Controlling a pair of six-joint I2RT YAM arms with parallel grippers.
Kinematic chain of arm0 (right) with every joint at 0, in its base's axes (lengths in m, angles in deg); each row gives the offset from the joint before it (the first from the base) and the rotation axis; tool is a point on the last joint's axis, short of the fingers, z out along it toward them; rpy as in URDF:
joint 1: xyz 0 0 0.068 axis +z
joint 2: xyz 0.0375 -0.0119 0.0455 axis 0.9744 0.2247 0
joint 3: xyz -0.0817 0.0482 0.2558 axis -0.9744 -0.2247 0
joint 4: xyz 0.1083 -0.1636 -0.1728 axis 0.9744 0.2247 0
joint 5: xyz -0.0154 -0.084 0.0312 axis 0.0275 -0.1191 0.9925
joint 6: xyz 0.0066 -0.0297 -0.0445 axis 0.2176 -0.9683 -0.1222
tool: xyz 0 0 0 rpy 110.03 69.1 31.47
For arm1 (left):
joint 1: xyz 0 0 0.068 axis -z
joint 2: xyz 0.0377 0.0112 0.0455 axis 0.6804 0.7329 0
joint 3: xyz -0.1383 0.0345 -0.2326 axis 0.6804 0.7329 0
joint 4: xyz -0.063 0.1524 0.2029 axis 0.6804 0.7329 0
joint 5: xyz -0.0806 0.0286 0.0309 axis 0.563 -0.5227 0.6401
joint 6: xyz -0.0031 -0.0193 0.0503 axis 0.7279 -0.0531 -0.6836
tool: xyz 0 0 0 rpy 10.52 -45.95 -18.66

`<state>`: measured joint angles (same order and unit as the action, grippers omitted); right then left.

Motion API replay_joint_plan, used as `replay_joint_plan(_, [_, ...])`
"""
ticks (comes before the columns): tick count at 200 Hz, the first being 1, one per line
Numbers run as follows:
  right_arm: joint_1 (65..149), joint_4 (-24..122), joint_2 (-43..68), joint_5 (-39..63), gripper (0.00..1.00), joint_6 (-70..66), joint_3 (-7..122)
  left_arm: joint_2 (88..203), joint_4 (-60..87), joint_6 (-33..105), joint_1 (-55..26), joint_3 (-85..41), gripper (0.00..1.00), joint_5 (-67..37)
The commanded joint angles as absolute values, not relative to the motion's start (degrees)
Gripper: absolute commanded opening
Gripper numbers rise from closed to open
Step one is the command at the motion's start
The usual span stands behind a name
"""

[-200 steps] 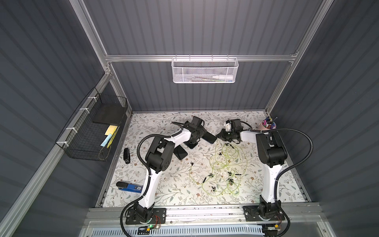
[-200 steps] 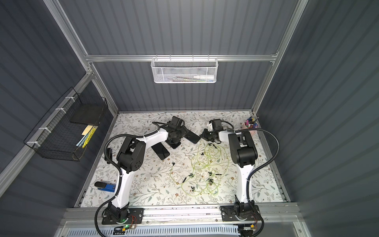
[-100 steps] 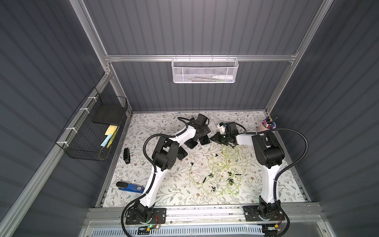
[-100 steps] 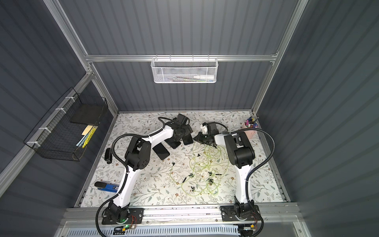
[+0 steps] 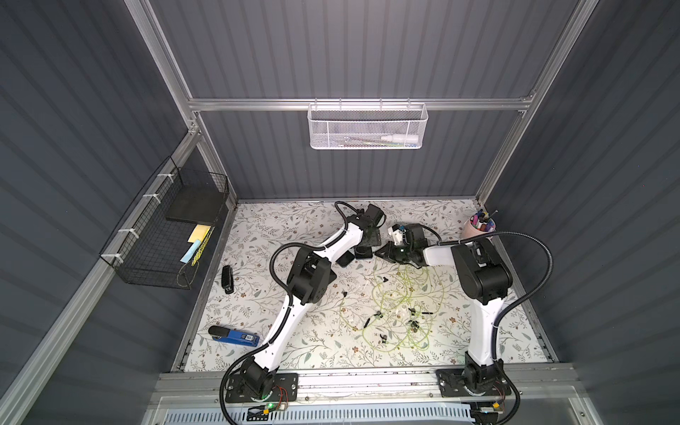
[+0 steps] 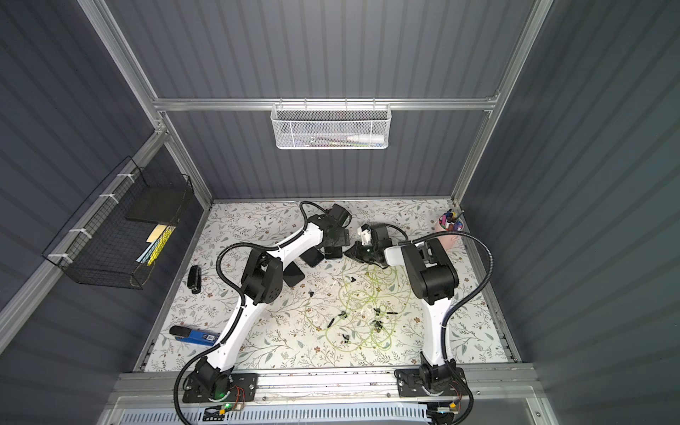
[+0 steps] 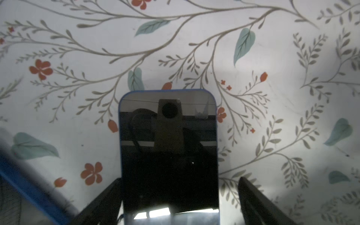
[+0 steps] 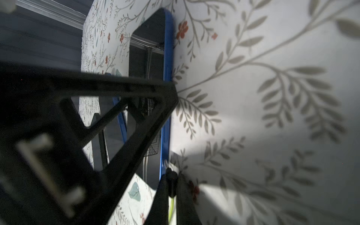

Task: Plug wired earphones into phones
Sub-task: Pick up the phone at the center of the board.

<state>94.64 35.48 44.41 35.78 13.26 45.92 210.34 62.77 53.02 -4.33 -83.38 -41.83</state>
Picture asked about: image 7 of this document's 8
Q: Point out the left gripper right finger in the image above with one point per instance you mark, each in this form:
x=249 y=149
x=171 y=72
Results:
x=257 y=209

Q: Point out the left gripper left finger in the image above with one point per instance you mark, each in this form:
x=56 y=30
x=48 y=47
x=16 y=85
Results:
x=104 y=209

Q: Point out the blue-edged black smartphone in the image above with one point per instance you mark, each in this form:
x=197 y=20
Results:
x=169 y=158

